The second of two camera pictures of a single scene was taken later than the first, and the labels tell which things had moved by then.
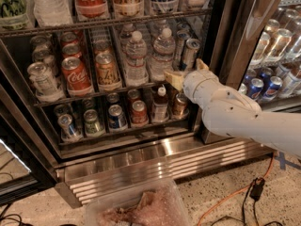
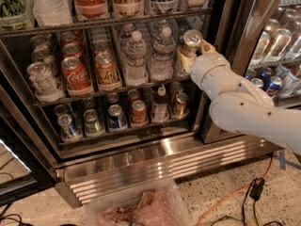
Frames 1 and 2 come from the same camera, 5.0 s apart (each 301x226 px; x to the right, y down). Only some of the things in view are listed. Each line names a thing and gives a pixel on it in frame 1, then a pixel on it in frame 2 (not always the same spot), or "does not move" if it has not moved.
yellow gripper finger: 176,78 -> 185,59
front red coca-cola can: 77,79 does not move
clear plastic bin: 156,204 does not move
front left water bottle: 135,59 does not move
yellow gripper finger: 200,65 -> 207,48
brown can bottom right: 181,106 does not move
